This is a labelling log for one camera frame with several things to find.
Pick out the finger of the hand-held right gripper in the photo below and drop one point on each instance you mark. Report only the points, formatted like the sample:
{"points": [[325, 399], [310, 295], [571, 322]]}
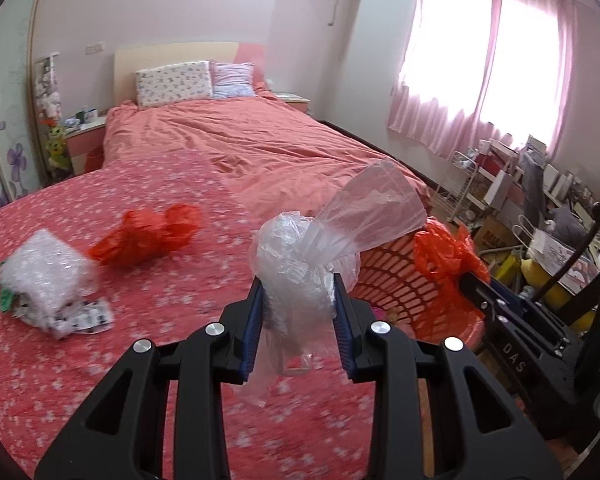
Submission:
{"points": [[510, 352], [507, 294]]}

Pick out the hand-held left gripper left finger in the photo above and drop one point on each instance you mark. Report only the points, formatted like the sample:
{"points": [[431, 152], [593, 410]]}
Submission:
{"points": [[250, 330]]}

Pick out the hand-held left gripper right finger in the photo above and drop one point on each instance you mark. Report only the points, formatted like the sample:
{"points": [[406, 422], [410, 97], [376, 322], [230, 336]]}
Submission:
{"points": [[343, 330]]}

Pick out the orange plastic laundry basket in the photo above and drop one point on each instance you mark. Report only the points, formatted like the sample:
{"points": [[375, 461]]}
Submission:
{"points": [[390, 285]]}

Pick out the clear plastic bag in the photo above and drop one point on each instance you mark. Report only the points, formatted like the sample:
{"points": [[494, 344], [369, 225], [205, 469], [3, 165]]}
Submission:
{"points": [[300, 265]]}

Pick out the yellow plastic tub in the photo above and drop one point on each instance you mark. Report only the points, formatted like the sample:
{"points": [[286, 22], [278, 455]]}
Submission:
{"points": [[535, 272]]}

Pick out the grey office chair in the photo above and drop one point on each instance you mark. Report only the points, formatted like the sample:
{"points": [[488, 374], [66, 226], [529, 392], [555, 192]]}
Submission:
{"points": [[534, 187]]}

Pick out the white shelf cart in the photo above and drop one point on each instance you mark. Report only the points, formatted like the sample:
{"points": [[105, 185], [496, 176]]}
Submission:
{"points": [[495, 170]]}

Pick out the red floral blanket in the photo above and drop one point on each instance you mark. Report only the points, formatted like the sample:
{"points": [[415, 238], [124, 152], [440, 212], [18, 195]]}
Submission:
{"points": [[130, 375]]}

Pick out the long orange plastic bag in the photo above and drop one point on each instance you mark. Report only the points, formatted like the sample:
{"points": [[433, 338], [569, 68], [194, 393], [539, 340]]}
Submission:
{"points": [[135, 240]]}

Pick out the salmon bed duvet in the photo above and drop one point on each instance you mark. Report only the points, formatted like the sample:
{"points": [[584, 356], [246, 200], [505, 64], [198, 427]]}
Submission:
{"points": [[260, 145]]}

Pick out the white bubble wrap bundle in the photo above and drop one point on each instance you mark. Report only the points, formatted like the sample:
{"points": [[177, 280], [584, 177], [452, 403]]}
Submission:
{"points": [[45, 270]]}

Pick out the pink curtain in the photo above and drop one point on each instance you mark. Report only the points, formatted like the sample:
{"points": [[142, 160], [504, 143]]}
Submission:
{"points": [[535, 60], [445, 50]]}

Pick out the pink nightstand with clutter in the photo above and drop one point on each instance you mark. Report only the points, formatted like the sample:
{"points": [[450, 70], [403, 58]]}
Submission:
{"points": [[85, 145]]}

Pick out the striped pink pillow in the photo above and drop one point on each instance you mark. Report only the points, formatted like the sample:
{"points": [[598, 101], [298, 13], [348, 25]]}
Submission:
{"points": [[232, 80]]}

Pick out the floral white pillow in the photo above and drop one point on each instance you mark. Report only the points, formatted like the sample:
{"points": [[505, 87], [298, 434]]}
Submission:
{"points": [[172, 82]]}

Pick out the white mug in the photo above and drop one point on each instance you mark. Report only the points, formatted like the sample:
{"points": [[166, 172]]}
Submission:
{"points": [[90, 115]]}

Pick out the beige pink headboard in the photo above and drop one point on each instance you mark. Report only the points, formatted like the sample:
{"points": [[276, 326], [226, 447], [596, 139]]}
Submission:
{"points": [[180, 52]]}

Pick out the hanging plush toys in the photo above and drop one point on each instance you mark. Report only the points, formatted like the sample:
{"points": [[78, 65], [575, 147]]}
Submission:
{"points": [[50, 110]]}

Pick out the wardrobe with flower decals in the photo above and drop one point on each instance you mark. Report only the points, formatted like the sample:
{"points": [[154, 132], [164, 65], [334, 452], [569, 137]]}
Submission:
{"points": [[5, 125]]}

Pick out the white wall socket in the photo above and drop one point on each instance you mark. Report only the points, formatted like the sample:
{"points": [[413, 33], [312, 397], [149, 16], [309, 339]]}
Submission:
{"points": [[94, 49]]}

